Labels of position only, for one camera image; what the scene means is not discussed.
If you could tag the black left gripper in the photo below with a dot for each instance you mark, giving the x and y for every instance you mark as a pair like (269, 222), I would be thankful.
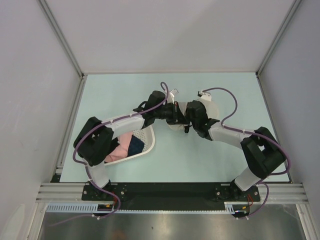
(177, 118)

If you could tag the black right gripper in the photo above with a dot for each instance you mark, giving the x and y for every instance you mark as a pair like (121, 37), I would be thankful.
(188, 116)

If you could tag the beige mesh laundry bag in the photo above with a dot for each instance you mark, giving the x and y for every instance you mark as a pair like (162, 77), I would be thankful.
(211, 110)

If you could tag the black bra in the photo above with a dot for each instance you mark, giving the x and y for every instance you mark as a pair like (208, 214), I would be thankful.
(187, 128)

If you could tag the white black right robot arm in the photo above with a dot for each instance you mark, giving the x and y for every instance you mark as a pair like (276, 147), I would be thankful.
(262, 152)

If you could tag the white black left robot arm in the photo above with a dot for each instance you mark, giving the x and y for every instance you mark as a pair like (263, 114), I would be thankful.
(101, 142)

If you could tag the white plastic laundry basket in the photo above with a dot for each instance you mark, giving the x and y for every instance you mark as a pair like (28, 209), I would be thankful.
(147, 136)

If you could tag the dark blue garment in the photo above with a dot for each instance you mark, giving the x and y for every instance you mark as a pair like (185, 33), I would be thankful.
(135, 147)

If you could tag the pink garment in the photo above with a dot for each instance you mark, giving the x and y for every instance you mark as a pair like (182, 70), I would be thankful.
(121, 151)

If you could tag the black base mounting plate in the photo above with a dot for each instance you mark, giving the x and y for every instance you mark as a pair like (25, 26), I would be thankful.
(217, 191)

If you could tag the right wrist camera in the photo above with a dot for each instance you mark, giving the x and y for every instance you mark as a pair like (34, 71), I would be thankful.
(205, 96)

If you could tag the light blue cable duct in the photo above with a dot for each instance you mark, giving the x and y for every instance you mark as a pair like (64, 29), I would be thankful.
(97, 208)

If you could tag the aluminium frame rail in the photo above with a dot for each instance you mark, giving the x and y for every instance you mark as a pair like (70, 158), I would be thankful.
(60, 192)

